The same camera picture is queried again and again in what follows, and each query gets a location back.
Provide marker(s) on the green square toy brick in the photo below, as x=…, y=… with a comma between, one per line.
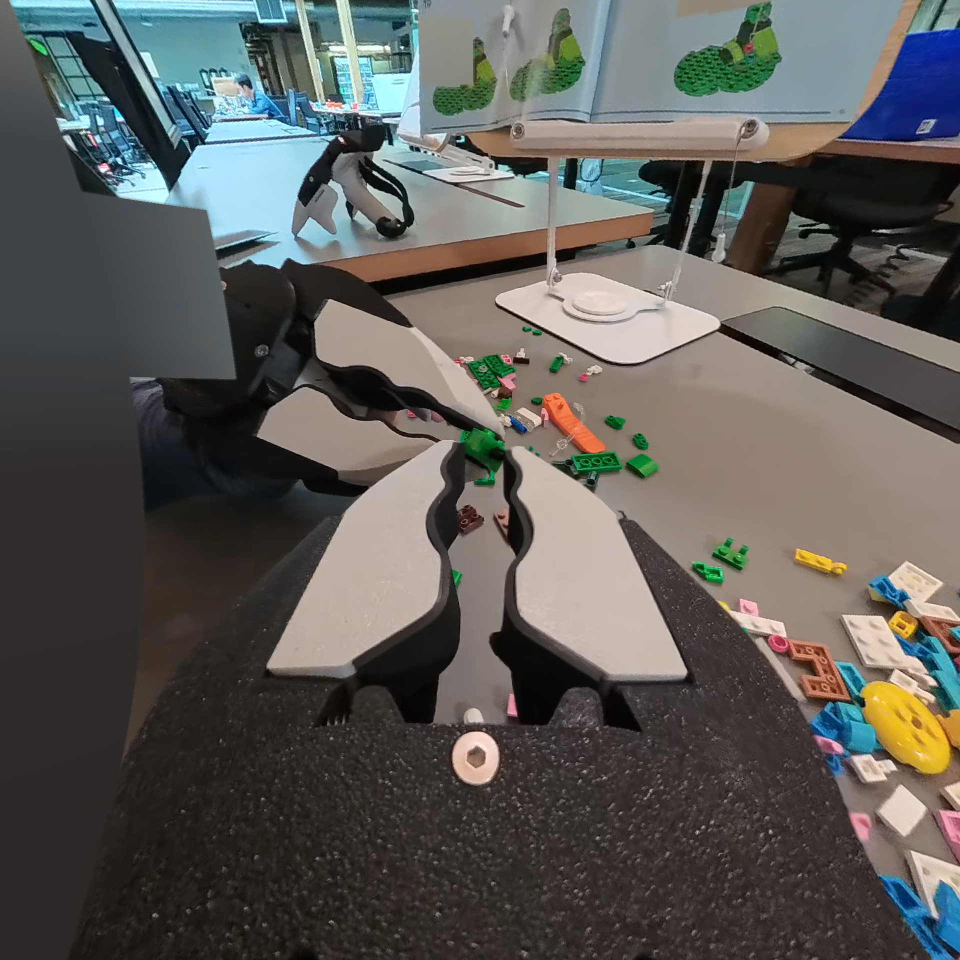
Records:
x=480, y=448

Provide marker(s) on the white acrylic stand base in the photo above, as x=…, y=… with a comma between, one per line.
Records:
x=607, y=330

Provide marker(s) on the black office chair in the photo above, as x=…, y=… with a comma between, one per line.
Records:
x=675, y=180
x=862, y=202

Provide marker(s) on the spare hand-held gripper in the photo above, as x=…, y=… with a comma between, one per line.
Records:
x=345, y=180

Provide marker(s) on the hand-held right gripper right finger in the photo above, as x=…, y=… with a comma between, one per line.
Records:
x=592, y=600

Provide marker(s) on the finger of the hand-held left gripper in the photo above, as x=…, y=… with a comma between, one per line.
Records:
x=390, y=345
x=330, y=439

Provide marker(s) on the grey wooden-edged table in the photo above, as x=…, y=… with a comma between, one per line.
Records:
x=450, y=217

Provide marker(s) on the scatter of green toy bricks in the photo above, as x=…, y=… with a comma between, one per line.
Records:
x=596, y=463

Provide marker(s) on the blue storage bin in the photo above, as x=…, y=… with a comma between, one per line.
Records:
x=915, y=82

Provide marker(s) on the pile of colourful toy bricks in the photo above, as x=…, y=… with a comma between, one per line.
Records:
x=900, y=727

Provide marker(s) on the instruction booklet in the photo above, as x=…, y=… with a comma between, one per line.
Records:
x=637, y=60

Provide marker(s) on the small brown toy brick plate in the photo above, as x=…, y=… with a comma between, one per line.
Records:
x=470, y=519

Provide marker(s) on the orange brick separator tool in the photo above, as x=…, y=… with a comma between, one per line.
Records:
x=574, y=427

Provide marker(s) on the wooden support post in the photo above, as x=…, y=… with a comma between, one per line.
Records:
x=761, y=225

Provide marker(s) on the white ball-tipped page pin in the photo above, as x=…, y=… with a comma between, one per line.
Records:
x=718, y=249

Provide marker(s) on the wooden book stand board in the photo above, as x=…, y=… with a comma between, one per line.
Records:
x=810, y=140

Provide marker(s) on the long wooden-edged table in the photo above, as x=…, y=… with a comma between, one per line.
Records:
x=900, y=148

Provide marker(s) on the large screen on stand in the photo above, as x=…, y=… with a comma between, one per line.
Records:
x=127, y=82

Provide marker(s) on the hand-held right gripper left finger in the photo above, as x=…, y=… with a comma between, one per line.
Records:
x=367, y=600

